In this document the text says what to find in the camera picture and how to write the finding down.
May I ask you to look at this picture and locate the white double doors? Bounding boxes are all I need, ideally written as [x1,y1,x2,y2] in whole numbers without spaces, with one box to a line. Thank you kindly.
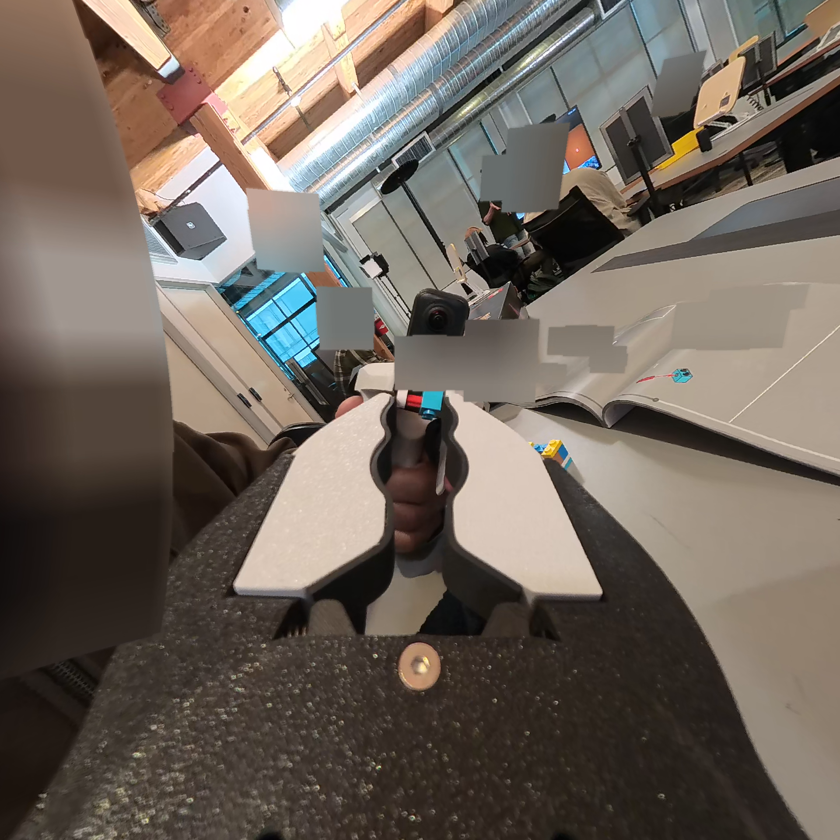
[156,277,312,448]

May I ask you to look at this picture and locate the person's left hand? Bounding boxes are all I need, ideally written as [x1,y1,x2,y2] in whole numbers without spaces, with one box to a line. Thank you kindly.
[335,394,455,553]

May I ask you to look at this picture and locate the black monitor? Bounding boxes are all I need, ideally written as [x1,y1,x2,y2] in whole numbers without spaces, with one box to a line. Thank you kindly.
[599,85,675,186]

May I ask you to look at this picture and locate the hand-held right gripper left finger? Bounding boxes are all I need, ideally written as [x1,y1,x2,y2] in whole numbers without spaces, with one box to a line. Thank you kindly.
[232,394,396,599]

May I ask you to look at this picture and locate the small multicoloured brick build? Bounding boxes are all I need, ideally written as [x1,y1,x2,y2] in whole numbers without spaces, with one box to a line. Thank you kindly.
[529,438,576,471]

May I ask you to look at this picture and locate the person's left forearm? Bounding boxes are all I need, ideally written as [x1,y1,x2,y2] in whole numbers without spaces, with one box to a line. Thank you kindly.
[172,420,299,526]

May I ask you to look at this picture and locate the long wooden-edged desk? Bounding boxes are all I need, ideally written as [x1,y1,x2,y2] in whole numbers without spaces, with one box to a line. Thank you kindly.
[622,98,840,198]

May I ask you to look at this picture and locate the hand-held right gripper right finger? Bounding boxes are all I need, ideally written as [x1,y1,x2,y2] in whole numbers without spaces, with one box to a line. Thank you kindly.
[444,392,605,606]

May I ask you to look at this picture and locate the black floor lamp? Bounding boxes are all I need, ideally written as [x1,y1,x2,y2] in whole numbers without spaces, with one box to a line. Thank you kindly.
[379,157,455,311]

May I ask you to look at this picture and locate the silver ventilation duct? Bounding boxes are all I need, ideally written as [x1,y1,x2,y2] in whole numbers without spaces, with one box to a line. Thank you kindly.
[281,0,595,198]

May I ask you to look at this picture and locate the wooden ceiling beam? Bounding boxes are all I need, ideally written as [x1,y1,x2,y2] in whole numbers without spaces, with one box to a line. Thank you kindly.
[82,0,454,191]

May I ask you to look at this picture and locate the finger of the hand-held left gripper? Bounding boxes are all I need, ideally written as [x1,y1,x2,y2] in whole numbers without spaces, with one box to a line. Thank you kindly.
[354,366,399,403]

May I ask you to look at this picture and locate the white desk stand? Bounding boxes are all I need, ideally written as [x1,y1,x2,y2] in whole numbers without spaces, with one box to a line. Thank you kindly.
[445,243,488,294]

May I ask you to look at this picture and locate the white wall vent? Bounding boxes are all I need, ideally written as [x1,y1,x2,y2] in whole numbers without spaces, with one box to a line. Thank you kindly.
[141,218,179,265]

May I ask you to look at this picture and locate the grey instruction booklet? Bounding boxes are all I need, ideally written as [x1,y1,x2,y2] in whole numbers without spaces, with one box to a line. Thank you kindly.
[535,282,840,488]

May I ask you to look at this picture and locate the black wall speaker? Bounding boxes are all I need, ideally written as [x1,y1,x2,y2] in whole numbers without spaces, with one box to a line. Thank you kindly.
[151,201,228,262]

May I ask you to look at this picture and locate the black office chair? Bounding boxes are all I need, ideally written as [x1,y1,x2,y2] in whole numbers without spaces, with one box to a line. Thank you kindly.
[268,421,327,450]
[524,187,626,273]

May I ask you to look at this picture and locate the toy set box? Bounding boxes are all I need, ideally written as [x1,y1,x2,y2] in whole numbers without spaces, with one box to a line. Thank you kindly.
[469,285,527,322]

